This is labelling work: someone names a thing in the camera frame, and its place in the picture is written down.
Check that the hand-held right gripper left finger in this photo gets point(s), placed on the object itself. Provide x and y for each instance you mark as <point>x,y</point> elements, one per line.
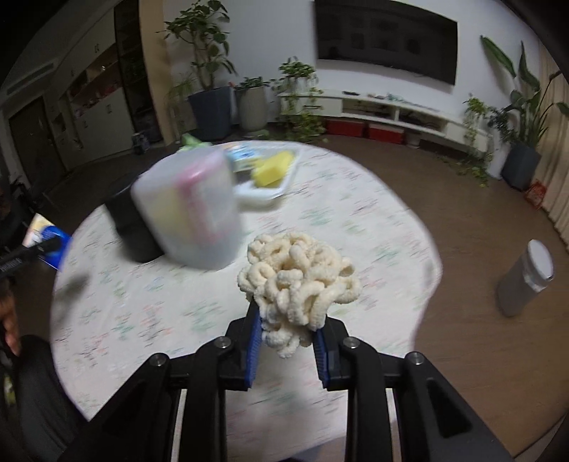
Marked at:
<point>253,351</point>

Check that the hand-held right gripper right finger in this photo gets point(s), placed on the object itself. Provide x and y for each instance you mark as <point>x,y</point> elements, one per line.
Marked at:
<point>321,360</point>

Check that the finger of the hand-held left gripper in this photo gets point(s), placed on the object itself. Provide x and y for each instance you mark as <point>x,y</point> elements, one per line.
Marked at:
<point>26,256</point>

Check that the cream chenille cloth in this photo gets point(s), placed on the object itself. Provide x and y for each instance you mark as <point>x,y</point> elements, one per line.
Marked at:
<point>298,280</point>

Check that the white plastic tray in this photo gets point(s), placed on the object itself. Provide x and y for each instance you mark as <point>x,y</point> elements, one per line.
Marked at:
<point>266,195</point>

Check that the person's left hand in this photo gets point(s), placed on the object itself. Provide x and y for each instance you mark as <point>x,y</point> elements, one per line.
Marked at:
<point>9,322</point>

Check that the black chair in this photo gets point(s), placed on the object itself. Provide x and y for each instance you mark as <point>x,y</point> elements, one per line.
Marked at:
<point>133,235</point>

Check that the dark wooden door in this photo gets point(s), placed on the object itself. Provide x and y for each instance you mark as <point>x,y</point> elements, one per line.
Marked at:
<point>35,137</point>

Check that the dark clothing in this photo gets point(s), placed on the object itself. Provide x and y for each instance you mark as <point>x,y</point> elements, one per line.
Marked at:
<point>38,400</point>

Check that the frosted plastic container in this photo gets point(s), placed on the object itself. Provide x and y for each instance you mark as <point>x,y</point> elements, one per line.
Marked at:
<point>191,209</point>

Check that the yellow rectangular sponge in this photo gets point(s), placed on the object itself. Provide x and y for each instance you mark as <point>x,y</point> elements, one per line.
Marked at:
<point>270,172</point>

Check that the green plastic bag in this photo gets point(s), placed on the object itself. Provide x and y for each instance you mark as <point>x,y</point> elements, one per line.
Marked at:
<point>193,142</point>

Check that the grey trash bin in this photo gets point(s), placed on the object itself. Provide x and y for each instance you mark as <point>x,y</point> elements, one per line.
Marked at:
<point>522,280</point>

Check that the thin-leaved plant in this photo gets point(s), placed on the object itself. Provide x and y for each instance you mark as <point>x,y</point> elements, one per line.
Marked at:
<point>182,91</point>

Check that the red storage box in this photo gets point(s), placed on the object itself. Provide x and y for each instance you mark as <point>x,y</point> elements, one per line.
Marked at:
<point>386,133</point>
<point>346,128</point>

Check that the large leafy tree plant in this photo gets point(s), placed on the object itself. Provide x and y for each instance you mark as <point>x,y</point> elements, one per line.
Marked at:
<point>211,111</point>

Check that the plant in light grey pot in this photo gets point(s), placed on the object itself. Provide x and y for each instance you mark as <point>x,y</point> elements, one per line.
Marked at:
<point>253,109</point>

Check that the white television cabinet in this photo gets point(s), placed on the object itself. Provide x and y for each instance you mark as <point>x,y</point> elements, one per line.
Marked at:
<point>378,100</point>

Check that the red printed box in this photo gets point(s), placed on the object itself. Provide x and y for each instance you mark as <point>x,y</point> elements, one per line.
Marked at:
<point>535,194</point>

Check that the trailing green plant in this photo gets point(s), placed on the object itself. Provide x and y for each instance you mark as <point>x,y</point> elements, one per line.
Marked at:
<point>298,75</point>

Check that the tall plant in dark pot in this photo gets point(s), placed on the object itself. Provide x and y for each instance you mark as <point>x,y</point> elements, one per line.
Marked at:
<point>522,166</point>

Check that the small leafy plant white pot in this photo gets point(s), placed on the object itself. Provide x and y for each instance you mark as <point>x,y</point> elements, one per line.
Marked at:
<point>478,129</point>

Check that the white wall cabinet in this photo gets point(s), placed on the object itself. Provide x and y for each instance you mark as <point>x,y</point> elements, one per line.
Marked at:
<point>98,102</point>

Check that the wall-mounted television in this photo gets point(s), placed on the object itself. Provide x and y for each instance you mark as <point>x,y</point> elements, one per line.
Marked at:
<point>386,40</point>

